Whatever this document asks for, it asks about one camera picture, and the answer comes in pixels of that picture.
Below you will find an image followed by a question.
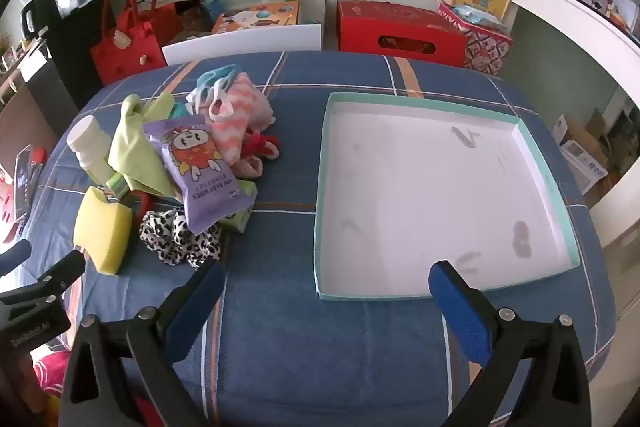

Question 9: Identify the pink floral cloth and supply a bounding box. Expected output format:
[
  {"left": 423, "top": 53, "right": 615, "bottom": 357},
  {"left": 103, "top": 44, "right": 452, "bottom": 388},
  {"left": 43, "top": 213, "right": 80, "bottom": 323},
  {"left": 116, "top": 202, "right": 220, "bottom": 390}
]
[{"left": 235, "top": 154, "right": 266, "bottom": 180}]

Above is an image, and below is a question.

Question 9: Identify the blue face mask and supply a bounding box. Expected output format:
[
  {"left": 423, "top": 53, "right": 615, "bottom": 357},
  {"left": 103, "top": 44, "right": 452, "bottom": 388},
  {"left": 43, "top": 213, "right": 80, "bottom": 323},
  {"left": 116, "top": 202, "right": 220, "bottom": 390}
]
[{"left": 186, "top": 65, "right": 243, "bottom": 118}]

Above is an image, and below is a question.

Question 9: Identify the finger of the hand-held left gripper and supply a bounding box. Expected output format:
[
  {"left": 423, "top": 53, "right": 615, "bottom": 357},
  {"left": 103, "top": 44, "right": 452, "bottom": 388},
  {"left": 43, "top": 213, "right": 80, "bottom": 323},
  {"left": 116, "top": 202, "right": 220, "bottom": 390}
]
[
  {"left": 0, "top": 239, "right": 32, "bottom": 278},
  {"left": 0, "top": 251, "right": 87, "bottom": 305}
]

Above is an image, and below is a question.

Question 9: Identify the white shelf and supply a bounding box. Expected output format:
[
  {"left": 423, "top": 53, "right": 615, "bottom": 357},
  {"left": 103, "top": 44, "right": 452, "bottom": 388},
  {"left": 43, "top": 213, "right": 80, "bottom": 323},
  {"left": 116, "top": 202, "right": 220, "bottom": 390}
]
[{"left": 502, "top": 0, "right": 640, "bottom": 98}]

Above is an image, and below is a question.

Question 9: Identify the pink white chevron towel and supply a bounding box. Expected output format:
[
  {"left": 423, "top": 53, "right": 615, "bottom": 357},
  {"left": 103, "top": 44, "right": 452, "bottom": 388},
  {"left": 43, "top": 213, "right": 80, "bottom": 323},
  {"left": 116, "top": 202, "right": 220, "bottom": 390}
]
[{"left": 207, "top": 72, "right": 276, "bottom": 166}]

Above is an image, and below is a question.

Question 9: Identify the red pink hair tie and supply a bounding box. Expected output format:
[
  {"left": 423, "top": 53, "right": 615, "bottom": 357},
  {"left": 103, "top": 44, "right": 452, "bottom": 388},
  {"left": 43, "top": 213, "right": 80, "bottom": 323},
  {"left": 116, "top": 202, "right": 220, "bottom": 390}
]
[{"left": 242, "top": 132, "right": 282, "bottom": 162}]

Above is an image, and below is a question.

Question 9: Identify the leopard print scrunchie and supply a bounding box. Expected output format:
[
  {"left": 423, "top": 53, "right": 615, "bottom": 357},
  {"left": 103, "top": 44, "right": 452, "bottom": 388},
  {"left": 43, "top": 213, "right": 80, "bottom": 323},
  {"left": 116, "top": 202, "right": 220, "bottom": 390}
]
[{"left": 138, "top": 208, "right": 223, "bottom": 269}]

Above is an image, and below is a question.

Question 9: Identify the orange toy box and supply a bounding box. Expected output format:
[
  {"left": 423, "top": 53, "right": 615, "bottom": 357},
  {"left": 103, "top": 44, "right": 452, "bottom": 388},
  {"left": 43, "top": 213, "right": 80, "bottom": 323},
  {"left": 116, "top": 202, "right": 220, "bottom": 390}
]
[{"left": 211, "top": 0, "right": 300, "bottom": 35}]

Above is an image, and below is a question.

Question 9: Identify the blue plaid blanket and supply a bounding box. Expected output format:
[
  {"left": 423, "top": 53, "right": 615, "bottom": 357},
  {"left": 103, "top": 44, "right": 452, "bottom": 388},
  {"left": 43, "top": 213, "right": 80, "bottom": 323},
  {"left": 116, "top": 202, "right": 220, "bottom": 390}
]
[{"left": 20, "top": 51, "right": 618, "bottom": 427}]

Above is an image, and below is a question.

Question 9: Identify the light green cloth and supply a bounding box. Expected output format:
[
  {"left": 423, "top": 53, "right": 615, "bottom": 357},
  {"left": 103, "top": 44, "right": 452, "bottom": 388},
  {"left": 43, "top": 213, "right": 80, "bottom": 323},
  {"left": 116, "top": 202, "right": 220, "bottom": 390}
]
[{"left": 107, "top": 93, "right": 183, "bottom": 198}]

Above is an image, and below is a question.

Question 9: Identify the yellow sponge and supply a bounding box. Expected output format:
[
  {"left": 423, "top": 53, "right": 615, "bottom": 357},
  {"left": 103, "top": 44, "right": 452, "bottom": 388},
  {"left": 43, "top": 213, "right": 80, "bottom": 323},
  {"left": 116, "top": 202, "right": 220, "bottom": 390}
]
[{"left": 73, "top": 186, "right": 133, "bottom": 275}]

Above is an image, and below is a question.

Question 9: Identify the light blue wipes packet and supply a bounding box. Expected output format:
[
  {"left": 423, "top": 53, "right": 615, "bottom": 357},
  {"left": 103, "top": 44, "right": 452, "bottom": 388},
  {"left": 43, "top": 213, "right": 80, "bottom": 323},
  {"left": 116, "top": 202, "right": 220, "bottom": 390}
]
[{"left": 452, "top": 4, "right": 508, "bottom": 28}]

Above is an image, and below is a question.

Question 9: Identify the white plastic bottle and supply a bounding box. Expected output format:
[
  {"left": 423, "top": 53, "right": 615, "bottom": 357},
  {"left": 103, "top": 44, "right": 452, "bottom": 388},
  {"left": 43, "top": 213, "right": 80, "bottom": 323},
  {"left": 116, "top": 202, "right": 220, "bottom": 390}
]
[{"left": 66, "top": 115, "right": 118, "bottom": 185}]

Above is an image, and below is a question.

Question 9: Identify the brown wooden cabinet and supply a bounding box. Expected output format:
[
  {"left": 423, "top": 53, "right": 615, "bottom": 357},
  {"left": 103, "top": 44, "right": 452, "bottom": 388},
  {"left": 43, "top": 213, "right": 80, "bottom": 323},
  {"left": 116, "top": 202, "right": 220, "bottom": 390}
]
[{"left": 0, "top": 42, "right": 76, "bottom": 168}]

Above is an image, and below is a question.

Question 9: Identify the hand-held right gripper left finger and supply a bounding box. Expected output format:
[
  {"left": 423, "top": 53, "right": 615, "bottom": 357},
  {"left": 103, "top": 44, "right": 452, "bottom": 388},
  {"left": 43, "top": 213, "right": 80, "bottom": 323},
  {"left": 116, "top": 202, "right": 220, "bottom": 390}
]
[{"left": 59, "top": 259, "right": 227, "bottom": 427}]

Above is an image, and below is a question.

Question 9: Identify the white bed board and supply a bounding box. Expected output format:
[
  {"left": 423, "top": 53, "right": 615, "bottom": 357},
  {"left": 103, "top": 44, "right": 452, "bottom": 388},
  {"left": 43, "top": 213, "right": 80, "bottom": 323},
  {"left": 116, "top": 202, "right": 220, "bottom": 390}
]
[{"left": 162, "top": 24, "right": 322, "bottom": 66}]

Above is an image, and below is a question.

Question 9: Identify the white shallow box teal rim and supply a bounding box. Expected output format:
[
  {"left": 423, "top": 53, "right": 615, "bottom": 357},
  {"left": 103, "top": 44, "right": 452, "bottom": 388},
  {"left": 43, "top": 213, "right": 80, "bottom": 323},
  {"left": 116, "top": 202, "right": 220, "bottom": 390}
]
[{"left": 314, "top": 92, "right": 581, "bottom": 302}]

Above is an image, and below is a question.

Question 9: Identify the red cardboard box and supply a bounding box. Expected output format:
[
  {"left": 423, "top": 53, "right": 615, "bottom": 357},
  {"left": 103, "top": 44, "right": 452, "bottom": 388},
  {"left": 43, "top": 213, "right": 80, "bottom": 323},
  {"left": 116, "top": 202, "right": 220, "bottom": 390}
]
[{"left": 336, "top": 0, "right": 468, "bottom": 68}]

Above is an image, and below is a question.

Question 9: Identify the red patterned box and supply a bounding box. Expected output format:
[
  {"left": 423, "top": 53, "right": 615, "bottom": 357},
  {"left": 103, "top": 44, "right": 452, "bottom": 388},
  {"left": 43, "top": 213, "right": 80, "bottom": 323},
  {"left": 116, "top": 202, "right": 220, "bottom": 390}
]
[{"left": 439, "top": 3, "right": 514, "bottom": 80}]

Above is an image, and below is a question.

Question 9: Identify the red plastic item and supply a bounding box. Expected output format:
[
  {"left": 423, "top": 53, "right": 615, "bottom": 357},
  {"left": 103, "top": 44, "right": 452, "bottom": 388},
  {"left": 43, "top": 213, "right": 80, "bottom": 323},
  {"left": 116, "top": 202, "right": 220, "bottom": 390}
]
[{"left": 20, "top": 147, "right": 48, "bottom": 178}]

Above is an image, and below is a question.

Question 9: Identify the red felt tote bag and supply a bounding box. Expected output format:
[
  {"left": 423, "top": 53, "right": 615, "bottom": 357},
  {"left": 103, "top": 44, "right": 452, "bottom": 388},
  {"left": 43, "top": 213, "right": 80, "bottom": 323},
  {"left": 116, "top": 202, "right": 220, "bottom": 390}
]
[{"left": 90, "top": 0, "right": 173, "bottom": 86}]

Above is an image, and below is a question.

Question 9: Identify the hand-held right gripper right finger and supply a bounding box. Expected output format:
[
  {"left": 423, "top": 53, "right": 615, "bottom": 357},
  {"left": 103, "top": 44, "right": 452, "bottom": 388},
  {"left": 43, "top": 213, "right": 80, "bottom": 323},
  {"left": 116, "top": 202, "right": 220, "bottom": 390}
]
[{"left": 428, "top": 260, "right": 593, "bottom": 427}]

